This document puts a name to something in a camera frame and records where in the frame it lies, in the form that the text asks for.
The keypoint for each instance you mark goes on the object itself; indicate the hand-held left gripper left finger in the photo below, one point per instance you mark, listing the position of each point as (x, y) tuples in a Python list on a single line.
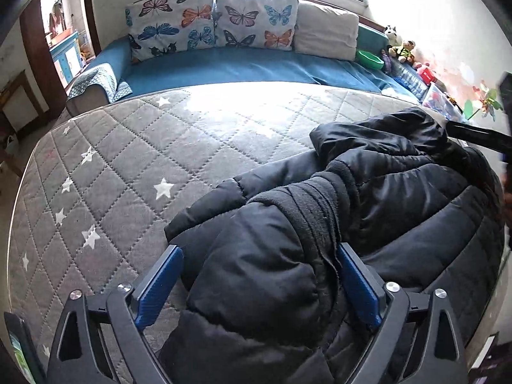
[(158, 288)]

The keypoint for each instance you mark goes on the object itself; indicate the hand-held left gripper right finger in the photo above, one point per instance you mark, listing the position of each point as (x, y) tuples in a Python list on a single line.
[(360, 288)]

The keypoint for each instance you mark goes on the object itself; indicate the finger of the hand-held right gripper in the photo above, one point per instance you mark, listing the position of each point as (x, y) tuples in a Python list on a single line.
[(480, 134)]

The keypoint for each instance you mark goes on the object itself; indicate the black puffer jacket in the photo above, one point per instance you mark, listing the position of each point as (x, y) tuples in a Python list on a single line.
[(272, 248)]

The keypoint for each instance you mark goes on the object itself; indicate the colourful pinwheel toy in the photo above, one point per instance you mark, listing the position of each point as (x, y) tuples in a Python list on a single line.
[(486, 102)]

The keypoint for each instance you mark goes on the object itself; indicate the clear plastic storage box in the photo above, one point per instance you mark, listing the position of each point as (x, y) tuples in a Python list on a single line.
[(440, 100)]

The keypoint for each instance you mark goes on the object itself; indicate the red toy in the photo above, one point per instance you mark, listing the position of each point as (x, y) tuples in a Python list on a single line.
[(426, 72)]

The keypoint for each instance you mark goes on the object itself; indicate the blue striped box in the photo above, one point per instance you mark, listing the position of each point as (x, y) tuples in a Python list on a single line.
[(410, 78)]

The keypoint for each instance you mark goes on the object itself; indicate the brown plush bear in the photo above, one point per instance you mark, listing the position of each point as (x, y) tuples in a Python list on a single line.
[(404, 52)]

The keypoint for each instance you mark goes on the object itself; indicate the grey quilted star mattress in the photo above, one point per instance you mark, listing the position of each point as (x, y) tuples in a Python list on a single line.
[(120, 168)]

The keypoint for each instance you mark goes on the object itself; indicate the black and white plush toy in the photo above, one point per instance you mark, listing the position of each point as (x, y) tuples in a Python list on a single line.
[(392, 35)]

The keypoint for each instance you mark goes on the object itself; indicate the green plastic bowl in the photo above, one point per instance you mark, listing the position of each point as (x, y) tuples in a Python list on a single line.
[(370, 59)]

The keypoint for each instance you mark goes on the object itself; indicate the teal cushion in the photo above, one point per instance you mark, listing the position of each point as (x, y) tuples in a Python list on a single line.
[(372, 38)]

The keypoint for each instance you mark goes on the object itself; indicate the black smartphone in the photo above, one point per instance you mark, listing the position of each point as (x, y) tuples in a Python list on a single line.
[(22, 352)]

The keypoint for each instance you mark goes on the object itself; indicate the white pillow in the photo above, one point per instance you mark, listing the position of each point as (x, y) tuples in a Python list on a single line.
[(326, 30)]

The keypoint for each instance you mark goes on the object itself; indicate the folded teal patterned quilt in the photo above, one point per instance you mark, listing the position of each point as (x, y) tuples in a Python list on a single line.
[(96, 84)]

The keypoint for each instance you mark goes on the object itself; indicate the wooden table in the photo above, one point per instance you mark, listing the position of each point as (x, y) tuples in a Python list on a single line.
[(20, 104)]

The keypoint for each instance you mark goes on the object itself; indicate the blue sofa cover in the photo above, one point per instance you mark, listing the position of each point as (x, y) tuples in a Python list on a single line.
[(240, 68)]

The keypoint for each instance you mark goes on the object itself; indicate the blue cabinet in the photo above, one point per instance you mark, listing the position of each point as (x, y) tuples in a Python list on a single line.
[(67, 58)]

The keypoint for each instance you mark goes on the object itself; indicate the butterfly print pillow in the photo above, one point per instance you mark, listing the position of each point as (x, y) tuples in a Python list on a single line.
[(172, 24), (256, 18)]

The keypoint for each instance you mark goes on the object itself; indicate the brown wooden door frame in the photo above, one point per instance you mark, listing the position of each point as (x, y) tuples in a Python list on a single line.
[(42, 56)]

